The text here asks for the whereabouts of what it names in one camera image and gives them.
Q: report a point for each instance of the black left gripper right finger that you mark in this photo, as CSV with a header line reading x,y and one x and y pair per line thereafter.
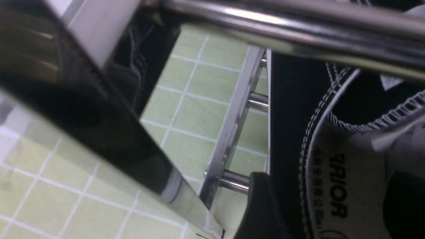
x,y
404,206

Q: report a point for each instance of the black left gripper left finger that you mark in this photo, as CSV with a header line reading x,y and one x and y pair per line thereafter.
x,y
262,218

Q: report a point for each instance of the black canvas sneaker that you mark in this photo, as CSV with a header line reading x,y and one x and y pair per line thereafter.
x,y
347,112

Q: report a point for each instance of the metal shoe rack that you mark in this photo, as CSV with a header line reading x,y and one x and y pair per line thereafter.
x,y
89,72

